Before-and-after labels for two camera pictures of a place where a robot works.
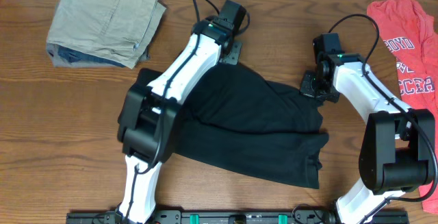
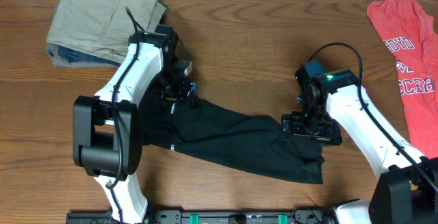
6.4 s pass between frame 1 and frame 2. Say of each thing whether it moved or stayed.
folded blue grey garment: stayed
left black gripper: moved
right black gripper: moved
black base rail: stayed
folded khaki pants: stayed
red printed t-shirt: stayed
